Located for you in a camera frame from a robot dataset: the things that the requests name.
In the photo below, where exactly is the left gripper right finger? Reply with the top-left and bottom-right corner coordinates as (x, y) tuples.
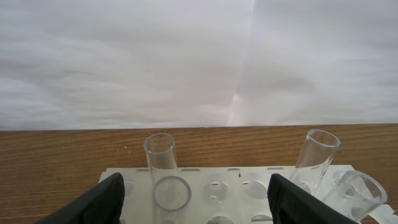
(267, 173), (359, 224)

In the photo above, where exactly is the white test tube rack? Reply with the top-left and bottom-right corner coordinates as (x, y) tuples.
(98, 164), (398, 224)

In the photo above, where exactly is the clear test tube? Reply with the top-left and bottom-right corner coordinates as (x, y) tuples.
(151, 175), (192, 224)
(289, 129), (341, 197)
(143, 133), (180, 190)
(322, 169), (389, 223)

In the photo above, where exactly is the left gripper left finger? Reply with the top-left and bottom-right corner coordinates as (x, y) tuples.
(34, 172), (126, 224)

